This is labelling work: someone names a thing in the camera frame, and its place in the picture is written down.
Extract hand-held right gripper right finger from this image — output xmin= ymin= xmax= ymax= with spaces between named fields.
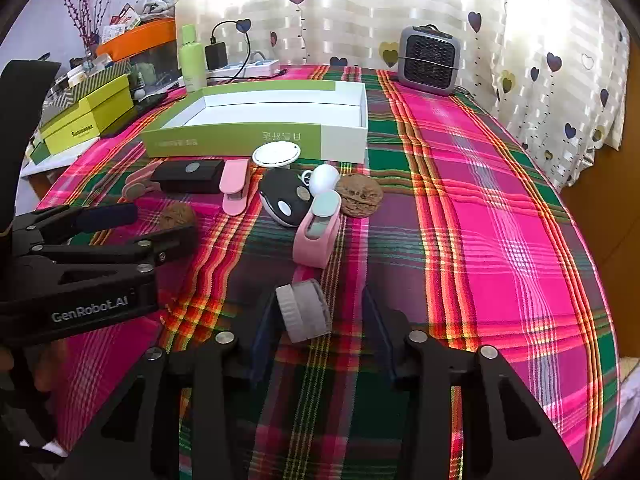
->
xmin=361 ymin=286 xmax=583 ymax=480

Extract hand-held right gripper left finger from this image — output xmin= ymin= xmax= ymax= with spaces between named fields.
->
xmin=65 ymin=287 xmax=289 ymax=480

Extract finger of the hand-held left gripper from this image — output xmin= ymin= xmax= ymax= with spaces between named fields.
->
xmin=30 ymin=225 xmax=200 ymax=301
xmin=12 ymin=202 xmax=140 ymax=257

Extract brown cookie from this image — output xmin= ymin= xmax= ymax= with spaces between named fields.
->
xmin=334 ymin=172 xmax=385 ymax=218
xmin=159 ymin=203 xmax=197 ymax=231

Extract white ribbed roll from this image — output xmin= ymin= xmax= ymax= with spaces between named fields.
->
xmin=276 ymin=280 xmax=332 ymax=345

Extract black rectangular case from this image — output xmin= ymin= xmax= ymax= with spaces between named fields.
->
xmin=151 ymin=159 xmax=226 ymax=195

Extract pink mint handheld device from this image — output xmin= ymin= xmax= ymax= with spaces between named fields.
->
xmin=292 ymin=191 xmax=342 ymax=283

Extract white round disc device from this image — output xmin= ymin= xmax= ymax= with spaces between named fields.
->
xmin=251 ymin=142 xmax=302 ymax=168

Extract white egg-shaped gadget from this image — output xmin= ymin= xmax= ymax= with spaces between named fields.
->
xmin=301 ymin=165 xmax=342 ymax=197

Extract green white cardboard box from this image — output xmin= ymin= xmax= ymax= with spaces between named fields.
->
xmin=141 ymin=79 xmax=370 ymax=164

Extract person's left hand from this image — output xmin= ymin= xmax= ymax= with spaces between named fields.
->
xmin=27 ymin=338 xmax=70 ymax=411

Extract yellow-green cardboard box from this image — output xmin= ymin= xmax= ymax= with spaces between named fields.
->
xmin=40 ymin=74 xmax=136 ymax=158

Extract grey striped box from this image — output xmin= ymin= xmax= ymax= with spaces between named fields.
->
xmin=40 ymin=60 xmax=132 ymax=121

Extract pink green plaid tablecloth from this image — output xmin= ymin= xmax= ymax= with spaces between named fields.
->
xmin=20 ymin=62 xmax=623 ymax=480

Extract light green bottle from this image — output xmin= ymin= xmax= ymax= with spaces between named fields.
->
xmin=180 ymin=24 xmax=207 ymax=93

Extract orange lidded storage bin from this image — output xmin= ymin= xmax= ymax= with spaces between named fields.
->
xmin=95 ymin=16 xmax=178 ymax=86

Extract black charger plug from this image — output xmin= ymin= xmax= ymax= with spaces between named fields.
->
xmin=205 ymin=42 xmax=228 ymax=72

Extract white blue power strip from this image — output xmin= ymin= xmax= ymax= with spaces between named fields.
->
xmin=206 ymin=59 xmax=281 ymax=83

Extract colourful card packets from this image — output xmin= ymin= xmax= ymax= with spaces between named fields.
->
xmin=102 ymin=4 xmax=143 ymax=43

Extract purple decorative branches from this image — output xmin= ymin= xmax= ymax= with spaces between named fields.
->
xmin=57 ymin=0 xmax=106 ymax=56

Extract wooden wardrobe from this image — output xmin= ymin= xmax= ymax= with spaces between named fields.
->
xmin=557 ymin=25 xmax=640 ymax=361

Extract grey mini heater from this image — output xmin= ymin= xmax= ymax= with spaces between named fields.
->
xmin=397 ymin=25 xmax=462 ymax=96

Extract heart print curtain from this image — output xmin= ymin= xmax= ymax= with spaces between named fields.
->
xmin=174 ymin=0 xmax=631 ymax=191

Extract black charging cable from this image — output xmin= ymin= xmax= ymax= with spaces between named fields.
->
xmin=210 ymin=20 xmax=253 ymax=81

